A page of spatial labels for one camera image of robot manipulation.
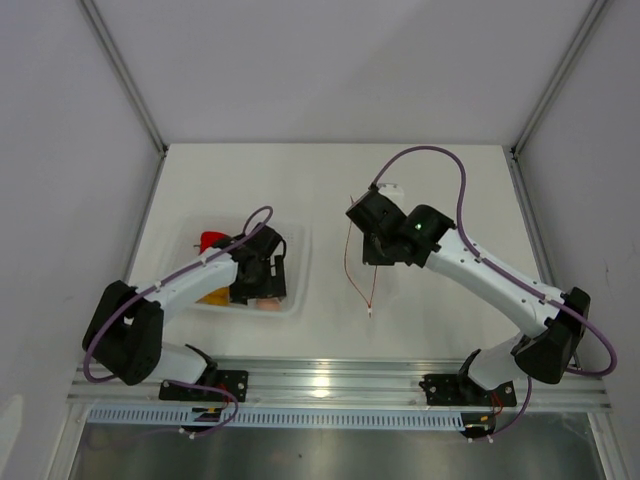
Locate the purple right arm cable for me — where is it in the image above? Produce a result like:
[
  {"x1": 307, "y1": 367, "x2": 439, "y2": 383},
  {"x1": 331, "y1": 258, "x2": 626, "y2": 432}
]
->
[{"x1": 369, "y1": 144, "x2": 619, "y2": 379}]

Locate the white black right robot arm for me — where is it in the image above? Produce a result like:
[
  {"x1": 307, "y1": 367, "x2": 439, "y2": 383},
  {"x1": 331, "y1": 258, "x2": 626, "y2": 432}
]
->
[{"x1": 346, "y1": 188, "x2": 589, "y2": 404}]

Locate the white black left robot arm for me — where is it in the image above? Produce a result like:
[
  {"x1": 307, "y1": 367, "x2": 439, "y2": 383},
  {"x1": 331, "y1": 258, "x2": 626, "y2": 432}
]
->
[{"x1": 82, "y1": 225, "x2": 287, "y2": 400}]

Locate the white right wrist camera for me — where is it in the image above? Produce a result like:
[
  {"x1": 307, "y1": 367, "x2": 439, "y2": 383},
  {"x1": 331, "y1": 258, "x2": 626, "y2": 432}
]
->
[{"x1": 376, "y1": 183, "x2": 404, "y2": 202}]

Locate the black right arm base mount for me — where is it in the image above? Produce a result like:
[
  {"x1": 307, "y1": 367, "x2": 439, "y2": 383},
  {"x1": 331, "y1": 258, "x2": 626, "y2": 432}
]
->
[{"x1": 418, "y1": 374, "x2": 517, "y2": 407}]

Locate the aluminium frame post left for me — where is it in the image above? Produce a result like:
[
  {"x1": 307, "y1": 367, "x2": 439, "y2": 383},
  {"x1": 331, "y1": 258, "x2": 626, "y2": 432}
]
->
[{"x1": 76, "y1": 0, "x2": 168, "y2": 157}]

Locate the aluminium frame post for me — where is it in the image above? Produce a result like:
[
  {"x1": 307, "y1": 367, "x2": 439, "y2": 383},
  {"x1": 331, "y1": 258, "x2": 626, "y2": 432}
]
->
[
  {"x1": 76, "y1": 0, "x2": 168, "y2": 157},
  {"x1": 510, "y1": 0, "x2": 614, "y2": 161}
]

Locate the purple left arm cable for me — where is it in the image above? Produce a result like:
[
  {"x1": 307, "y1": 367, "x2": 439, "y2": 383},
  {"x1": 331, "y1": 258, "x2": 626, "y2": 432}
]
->
[{"x1": 82, "y1": 205, "x2": 275, "y2": 384}]

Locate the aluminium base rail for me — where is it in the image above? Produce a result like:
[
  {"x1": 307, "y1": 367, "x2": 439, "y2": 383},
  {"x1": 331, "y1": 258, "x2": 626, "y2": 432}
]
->
[{"x1": 69, "y1": 355, "x2": 614, "y2": 414}]

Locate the white slotted cable duct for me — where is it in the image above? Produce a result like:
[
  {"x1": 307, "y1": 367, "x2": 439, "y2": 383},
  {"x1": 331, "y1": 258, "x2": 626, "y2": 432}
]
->
[{"x1": 87, "y1": 405, "x2": 465, "y2": 432}]

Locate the aluminium frame post right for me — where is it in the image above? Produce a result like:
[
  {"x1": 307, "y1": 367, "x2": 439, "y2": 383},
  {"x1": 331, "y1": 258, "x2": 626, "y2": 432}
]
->
[{"x1": 510, "y1": 0, "x2": 614, "y2": 161}]

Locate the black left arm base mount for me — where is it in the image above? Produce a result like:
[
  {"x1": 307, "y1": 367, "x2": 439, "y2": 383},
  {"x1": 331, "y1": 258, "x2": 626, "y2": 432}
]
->
[{"x1": 159, "y1": 369, "x2": 249, "y2": 403}]

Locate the red toy bell pepper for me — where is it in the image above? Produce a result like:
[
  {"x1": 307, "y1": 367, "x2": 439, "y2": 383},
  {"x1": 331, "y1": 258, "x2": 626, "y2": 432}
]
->
[{"x1": 197, "y1": 231, "x2": 227, "y2": 254}]

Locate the white perforated plastic basket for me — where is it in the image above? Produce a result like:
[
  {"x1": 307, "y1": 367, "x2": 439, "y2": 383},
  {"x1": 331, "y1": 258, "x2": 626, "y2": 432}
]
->
[{"x1": 160, "y1": 214, "x2": 311, "y2": 317}]

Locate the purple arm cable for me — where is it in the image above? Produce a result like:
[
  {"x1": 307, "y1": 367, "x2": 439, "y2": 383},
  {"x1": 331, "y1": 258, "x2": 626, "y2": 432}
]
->
[
  {"x1": 82, "y1": 205, "x2": 275, "y2": 384},
  {"x1": 369, "y1": 144, "x2": 619, "y2": 379}
]

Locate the clear zip bag orange zipper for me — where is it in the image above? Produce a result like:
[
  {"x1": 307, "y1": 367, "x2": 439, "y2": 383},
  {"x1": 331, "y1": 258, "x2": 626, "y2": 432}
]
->
[{"x1": 342, "y1": 220, "x2": 399, "y2": 321}]

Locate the orange toy croissant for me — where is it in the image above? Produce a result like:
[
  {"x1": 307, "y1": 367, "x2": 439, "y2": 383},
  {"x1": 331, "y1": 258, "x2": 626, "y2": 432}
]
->
[{"x1": 198, "y1": 287, "x2": 230, "y2": 307}]

